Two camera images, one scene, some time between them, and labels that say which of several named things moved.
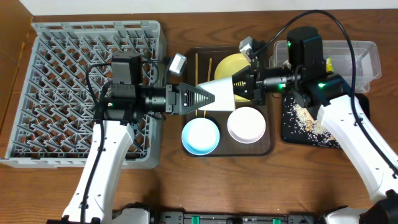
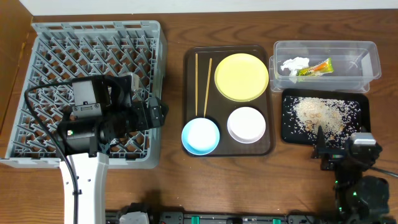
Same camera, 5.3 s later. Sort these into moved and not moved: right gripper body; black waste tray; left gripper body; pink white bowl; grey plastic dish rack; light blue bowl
Moved: right gripper body; left gripper body
Not moved: grey plastic dish rack; black waste tray; light blue bowl; pink white bowl
